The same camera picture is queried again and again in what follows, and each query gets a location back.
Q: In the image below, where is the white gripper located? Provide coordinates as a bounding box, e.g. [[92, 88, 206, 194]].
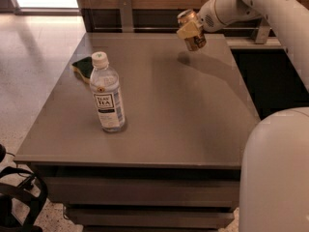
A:
[[177, 0, 232, 40]]

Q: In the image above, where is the orange soda can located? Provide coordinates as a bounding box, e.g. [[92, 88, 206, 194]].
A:
[[177, 10, 206, 51]]

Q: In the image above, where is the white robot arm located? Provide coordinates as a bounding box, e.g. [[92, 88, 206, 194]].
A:
[[177, 0, 309, 232]]

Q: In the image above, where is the clear tea bottle white cap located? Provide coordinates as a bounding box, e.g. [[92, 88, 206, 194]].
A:
[[90, 51, 126, 132]]

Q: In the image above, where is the green yellow sponge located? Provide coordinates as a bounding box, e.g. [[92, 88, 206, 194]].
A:
[[70, 56, 93, 84]]

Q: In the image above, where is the grey drawer cabinet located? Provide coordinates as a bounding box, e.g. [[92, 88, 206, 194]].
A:
[[16, 34, 259, 232]]

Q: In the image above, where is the black chair base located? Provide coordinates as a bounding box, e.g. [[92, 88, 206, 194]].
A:
[[0, 143, 49, 232]]

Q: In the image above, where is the grey wall shelf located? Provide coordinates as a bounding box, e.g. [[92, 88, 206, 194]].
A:
[[225, 37, 282, 49]]

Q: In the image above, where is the left metal wall bracket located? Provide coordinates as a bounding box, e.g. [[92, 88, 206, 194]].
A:
[[118, 0, 134, 33]]

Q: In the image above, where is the metal wall bracket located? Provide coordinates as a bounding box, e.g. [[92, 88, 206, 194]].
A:
[[118, 0, 134, 33], [251, 18, 271, 44]]

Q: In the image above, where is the right metal wall bracket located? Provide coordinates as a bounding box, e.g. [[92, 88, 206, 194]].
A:
[[251, 18, 271, 44]]

